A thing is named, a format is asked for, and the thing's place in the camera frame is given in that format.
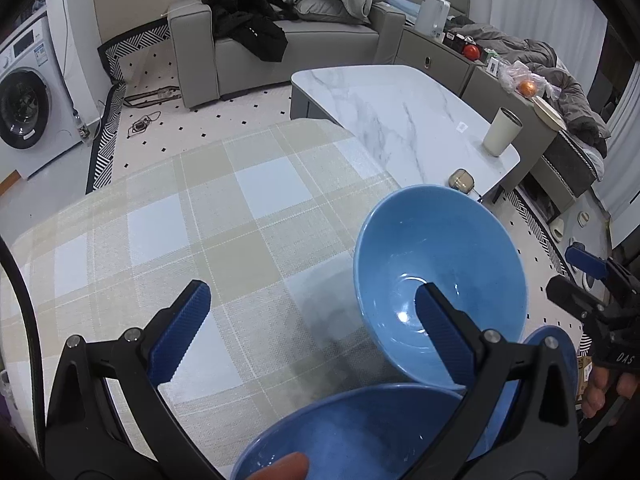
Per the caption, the small black box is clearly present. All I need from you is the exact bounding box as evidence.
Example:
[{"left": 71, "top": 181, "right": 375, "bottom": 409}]
[{"left": 444, "top": 31, "right": 473, "bottom": 53}]

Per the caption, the grey side cabinet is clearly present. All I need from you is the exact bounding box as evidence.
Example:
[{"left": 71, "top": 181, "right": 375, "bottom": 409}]
[{"left": 400, "top": 25, "right": 608, "bottom": 198}]

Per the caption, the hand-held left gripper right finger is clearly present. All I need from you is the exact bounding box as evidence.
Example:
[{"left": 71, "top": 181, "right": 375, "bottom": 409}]
[{"left": 415, "top": 282, "right": 581, "bottom": 480}]

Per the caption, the large dark blue bowl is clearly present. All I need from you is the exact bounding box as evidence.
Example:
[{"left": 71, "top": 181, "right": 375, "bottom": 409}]
[{"left": 230, "top": 383, "right": 496, "bottom": 480}]

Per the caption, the black charger cable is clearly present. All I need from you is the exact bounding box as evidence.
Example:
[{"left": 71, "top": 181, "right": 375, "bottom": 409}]
[{"left": 127, "top": 110, "right": 161, "bottom": 138}]

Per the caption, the white humidifier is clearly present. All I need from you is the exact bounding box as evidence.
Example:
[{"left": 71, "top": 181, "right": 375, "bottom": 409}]
[{"left": 416, "top": 0, "right": 452, "bottom": 42}]

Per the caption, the beige plaid tablecloth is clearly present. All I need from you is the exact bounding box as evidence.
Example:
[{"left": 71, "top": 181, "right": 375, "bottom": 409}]
[{"left": 0, "top": 117, "right": 401, "bottom": 480}]

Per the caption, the light blue bowl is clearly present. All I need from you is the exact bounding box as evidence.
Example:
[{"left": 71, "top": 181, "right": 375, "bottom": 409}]
[{"left": 353, "top": 185, "right": 529, "bottom": 392}]

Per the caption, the medium blue bowl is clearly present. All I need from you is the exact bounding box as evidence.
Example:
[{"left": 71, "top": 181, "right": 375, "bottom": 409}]
[{"left": 480, "top": 325, "right": 579, "bottom": 461}]

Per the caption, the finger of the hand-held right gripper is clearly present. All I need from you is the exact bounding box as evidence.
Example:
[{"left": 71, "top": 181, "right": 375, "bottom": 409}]
[
  {"left": 546, "top": 276, "right": 608, "bottom": 322},
  {"left": 565, "top": 242, "right": 609, "bottom": 281}
]

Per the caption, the person's left hand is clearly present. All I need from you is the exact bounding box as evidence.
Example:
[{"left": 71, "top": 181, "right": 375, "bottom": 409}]
[{"left": 248, "top": 452, "right": 309, "bottom": 480}]

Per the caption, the bagged orange fruit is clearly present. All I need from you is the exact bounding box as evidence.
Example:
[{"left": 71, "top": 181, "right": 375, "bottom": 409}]
[{"left": 499, "top": 60, "right": 561, "bottom": 98}]

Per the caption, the cream tumbler cup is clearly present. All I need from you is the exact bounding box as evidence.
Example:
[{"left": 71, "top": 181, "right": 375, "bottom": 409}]
[{"left": 482, "top": 107, "right": 523, "bottom": 157}]

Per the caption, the black jacket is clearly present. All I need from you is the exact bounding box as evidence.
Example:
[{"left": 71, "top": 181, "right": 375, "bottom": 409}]
[{"left": 201, "top": 0, "right": 288, "bottom": 62}]

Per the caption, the white marble coffee table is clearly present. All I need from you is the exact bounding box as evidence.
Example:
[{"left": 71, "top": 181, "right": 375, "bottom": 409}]
[{"left": 291, "top": 65, "right": 522, "bottom": 206}]

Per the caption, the beige dish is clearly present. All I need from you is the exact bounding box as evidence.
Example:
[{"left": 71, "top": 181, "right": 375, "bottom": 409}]
[{"left": 531, "top": 95, "right": 568, "bottom": 131}]

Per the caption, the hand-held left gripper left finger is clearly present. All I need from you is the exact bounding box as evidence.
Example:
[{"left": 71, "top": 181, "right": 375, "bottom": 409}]
[{"left": 46, "top": 280, "right": 226, "bottom": 480}]

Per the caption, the metal tube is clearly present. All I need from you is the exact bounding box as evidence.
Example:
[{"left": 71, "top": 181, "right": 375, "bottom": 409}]
[{"left": 124, "top": 85, "right": 181, "bottom": 108}]

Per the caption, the grey sofa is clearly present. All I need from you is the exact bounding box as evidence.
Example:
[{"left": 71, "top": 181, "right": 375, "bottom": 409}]
[{"left": 167, "top": 0, "right": 471, "bottom": 109}]

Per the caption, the grey blanket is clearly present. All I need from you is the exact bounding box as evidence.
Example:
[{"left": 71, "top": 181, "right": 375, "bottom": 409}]
[{"left": 472, "top": 22, "right": 612, "bottom": 148}]

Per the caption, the white washing machine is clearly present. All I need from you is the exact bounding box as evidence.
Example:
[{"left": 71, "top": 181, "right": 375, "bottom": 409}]
[{"left": 0, "top": 7, "right": 83, "bottom": 181}]

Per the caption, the person's right hand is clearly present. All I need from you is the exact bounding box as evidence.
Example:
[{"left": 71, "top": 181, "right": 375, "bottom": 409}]
[{"left": 581, "top": 364, "right": 640, "bottom": 420}]

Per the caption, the white curtain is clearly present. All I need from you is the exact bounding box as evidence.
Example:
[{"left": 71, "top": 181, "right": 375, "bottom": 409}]
[{"left": 487, "top": 0, "right": 640, "bottom": 246}]

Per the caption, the small beige case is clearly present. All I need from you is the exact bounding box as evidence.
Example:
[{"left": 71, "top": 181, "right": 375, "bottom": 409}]
[{"left": 448, "top": 170, "right": 476, "bottom": 193}]

